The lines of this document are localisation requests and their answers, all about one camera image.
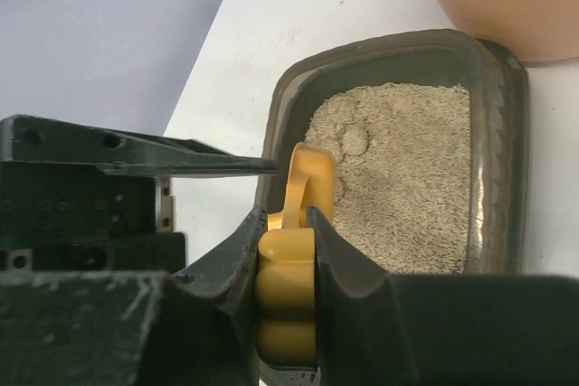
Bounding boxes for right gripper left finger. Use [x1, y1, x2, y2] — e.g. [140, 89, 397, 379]
[1, 207, 267, 385]

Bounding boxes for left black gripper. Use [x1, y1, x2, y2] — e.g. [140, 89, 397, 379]
[1, 115, 277, 271]

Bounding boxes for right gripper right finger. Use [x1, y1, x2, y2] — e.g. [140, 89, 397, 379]
[307, 208, 578, 385]

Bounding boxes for yellow plastic litter scoop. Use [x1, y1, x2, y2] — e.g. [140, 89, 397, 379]
[254, 143, 337, 370]

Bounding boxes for dark grey litter box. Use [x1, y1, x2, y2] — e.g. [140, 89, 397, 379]
[255, 29, 530, 274]

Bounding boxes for cat litter granules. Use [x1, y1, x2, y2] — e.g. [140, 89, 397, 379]
[305, 82, 470, 274]

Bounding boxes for litter clump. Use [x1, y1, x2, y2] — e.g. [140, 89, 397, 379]
[342, 126, 368, 156]

